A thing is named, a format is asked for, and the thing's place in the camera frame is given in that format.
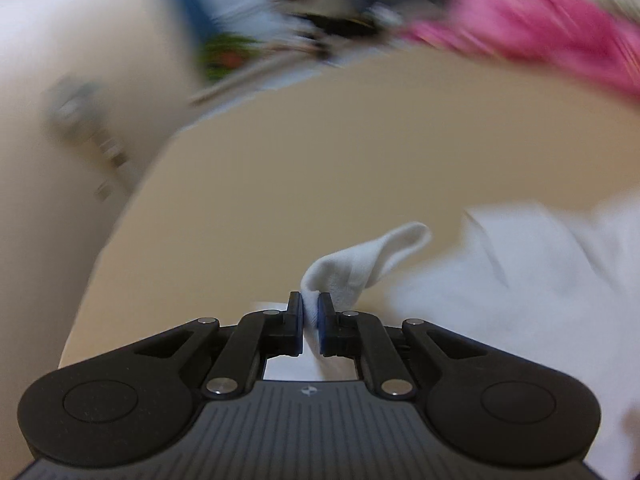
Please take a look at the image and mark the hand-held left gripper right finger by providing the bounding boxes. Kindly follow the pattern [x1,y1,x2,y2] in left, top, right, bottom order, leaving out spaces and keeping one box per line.
[317,292,490,402]

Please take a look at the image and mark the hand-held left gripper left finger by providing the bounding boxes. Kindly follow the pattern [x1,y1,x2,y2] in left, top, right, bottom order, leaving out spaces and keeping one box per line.
[131,291,304,401]

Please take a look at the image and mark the white garment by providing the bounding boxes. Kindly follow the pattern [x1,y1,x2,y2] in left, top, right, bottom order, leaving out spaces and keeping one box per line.
[252,200,640,480]

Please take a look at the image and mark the pile of dark clothes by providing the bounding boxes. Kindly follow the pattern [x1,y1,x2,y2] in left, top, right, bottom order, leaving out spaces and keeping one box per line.
[270,0,451,63]

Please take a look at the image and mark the tan bed mattress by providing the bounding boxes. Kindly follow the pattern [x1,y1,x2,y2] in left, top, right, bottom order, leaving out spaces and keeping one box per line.
[59,45,640,376]

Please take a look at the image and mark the green potted plant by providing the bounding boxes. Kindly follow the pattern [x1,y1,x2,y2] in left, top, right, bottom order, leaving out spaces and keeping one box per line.
[196,31,262,84]

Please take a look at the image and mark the white standing fan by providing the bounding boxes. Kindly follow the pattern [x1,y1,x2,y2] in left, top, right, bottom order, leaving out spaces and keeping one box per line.
[45,76,132,202]

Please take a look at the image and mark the pink floral quilt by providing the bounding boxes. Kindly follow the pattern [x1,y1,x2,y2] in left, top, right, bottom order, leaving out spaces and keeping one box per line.
[400,0,640,95]

